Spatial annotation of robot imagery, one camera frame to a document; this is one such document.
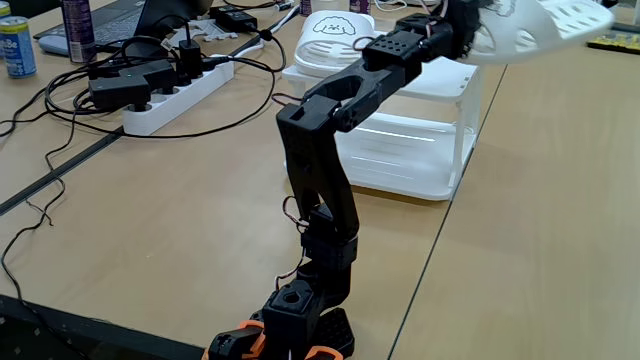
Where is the white slipper with dog drawing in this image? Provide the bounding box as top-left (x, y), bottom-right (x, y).
top-left (462, 0), bottom-right (616, 66)
top-left (292, 10), bottom-right (376, 80)

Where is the white two-tier shoe rack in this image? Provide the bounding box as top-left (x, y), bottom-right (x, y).
top-left (281, 29), bottom-right (489, 202)

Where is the yellow circuit board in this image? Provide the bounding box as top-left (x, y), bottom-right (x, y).
top-left (585, 30), bottom-right (640, 55)

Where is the clear plastic box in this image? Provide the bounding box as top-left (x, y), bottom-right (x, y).
top-left (602, 0), bottom-right (640, 25)

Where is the black power brick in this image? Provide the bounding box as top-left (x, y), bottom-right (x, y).
top-left (208, 4), bottom-right (259, 34)

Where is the black plug-in charger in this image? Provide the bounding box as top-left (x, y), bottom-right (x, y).
top-left (177, 38), bottom-right (205, 80)

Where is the white power strip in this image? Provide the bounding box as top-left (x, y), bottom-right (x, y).
top-left (121, 53), bottom-right (236, 137)

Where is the black adapter with green light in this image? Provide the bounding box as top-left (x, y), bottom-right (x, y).
top-left (118, 59), bottom-right (177, 94)

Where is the black power adapter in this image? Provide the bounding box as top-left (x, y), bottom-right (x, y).
top-left (88, 74), bottom-right (153, 113)

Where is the dark laptop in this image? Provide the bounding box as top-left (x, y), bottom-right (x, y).
top-left (32, 0), bottom-right (214, 57)

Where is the tall purple can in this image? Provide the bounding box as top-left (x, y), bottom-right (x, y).
top-left (59, 0), bottom-right (98, 65)

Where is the light blue mouse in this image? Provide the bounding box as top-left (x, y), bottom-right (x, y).
top-left (37, 33), bottom-right (72, 57)

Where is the blue drink can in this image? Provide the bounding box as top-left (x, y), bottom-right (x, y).
top-left (0, 15), bottom-right (38, 80)

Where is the thin white cable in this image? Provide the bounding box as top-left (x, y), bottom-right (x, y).
top-left (372, 0), bottom-right (409, 13)

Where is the white power strip cable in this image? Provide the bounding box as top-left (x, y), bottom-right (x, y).
top-left (232, 3), bottom-right (301, 56)

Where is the black cable with ferrite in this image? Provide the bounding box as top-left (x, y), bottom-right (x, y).
top-left (199, 0), bottom-right (289, 74)

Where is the long black looping cable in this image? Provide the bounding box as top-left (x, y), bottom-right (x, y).
top-left (122, 69), bottom-right (278, 140)

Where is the white printed bracket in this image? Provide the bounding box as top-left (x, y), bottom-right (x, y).
top-left (192, 18), bottom-right (240, 44)

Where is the thin black cable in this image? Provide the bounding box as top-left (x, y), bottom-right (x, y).
top-left (0, 110), bottom-right (77, 306)

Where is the short thin wire piece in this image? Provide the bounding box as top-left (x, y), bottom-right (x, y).
top-left (24, 199), bottom-right (55, 227)

